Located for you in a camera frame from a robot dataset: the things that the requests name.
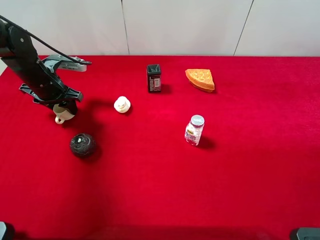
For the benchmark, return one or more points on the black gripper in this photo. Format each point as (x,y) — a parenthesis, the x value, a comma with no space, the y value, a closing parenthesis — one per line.
(46,89)

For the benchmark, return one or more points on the white ceramic cup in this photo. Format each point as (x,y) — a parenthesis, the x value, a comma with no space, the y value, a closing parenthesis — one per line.
(62,114)

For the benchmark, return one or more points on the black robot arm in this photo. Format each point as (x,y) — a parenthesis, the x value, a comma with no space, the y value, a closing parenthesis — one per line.
(19,54)

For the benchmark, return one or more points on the dark carved round ball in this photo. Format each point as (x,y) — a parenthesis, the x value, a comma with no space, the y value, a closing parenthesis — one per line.
(82,145)

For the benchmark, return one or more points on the white rubber duck toy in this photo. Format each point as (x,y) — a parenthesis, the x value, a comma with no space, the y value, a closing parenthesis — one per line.
(122,105)

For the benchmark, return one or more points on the black rectangular tin box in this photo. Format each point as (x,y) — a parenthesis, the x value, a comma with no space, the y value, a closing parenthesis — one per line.
(154,84)

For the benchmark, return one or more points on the red velvet table cloth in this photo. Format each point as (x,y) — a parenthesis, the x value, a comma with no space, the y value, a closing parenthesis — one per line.
(255,174)

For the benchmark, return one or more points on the clear candy bottle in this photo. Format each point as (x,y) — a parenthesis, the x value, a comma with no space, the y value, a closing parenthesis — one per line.
(194,129)

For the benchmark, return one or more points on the orange cake slice toy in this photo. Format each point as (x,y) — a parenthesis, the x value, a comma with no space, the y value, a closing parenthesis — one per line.
(201,79)

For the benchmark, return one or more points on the dark base bottom left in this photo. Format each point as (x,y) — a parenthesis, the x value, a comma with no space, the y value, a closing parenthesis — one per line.
(7,231)

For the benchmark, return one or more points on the dark base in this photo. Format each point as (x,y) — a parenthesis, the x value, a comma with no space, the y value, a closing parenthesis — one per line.
(7,231)
(305,233)

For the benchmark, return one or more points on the dark base bottom right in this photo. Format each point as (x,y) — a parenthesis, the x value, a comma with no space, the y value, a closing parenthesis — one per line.
(305,233)

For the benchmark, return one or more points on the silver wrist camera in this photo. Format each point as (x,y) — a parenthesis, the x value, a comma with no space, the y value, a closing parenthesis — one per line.
(57,61)

